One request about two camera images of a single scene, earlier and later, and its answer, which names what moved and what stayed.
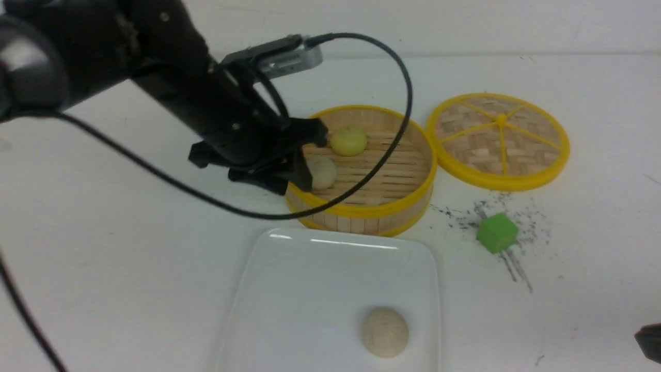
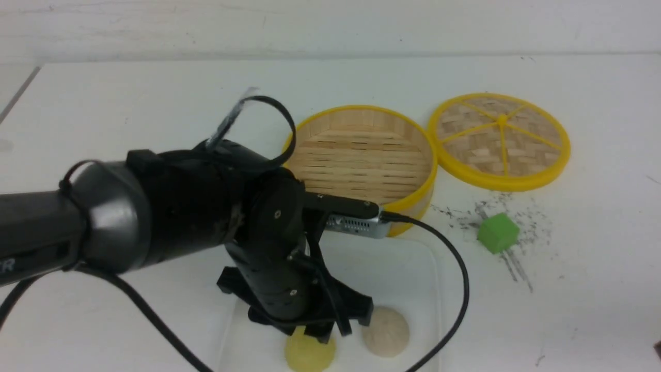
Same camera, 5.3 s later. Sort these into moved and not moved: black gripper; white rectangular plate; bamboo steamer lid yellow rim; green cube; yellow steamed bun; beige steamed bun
Moved: black gripper; yellow steamed bun
Not moved: beige steamed bun; bamboo steamer lid yellow rim; white rectangular plate; green cube
